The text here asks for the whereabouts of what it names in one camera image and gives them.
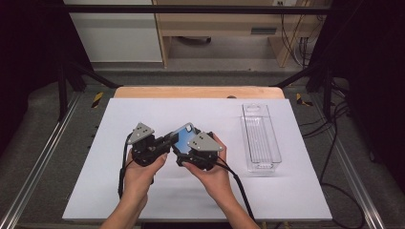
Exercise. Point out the light wooden desk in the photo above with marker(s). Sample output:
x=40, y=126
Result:
x=216, y=22

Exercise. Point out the yellow black hazard tape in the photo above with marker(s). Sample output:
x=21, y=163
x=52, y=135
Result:
x=302, y=100
x=97, y=99

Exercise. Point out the white table mat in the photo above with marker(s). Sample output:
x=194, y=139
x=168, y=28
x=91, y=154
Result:
x=191, y=197

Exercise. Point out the clear plastic box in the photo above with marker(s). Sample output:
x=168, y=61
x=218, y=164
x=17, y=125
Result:
x=261, y=143

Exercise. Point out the black horizontal frame bar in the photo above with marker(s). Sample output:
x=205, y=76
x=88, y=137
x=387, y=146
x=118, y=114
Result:
x=191, y=9

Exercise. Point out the iridescent phone case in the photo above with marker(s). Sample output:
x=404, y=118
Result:
x=183, y=140

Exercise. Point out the black stand leg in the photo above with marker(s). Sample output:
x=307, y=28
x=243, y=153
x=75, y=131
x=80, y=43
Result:
x=63, y=92
x=326, y=89

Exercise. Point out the aluminium frame rail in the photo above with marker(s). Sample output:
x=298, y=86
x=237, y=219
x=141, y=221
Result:
x=35, y=162
x=353, y=178

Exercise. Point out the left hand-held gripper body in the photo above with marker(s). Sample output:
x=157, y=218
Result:
x=143, y=149

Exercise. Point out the white power outlet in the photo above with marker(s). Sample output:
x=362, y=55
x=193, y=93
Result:
x=283, y=2

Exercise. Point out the person's left hand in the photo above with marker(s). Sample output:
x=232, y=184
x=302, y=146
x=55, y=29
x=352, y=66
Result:
x=140, y=178

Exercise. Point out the grey desk label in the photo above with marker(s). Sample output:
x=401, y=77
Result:
x=263, y=31

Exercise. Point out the white cabinet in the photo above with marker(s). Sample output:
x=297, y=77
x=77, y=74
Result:
x=117, y=38

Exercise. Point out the black curtain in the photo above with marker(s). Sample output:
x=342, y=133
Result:
x=366, y=47
x=28, y=47

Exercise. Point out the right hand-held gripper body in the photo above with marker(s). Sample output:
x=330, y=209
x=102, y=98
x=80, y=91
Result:
x=203, y=146

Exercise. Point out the person's right hand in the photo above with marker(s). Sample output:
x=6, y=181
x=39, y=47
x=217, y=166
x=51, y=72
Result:
x=213, y=181

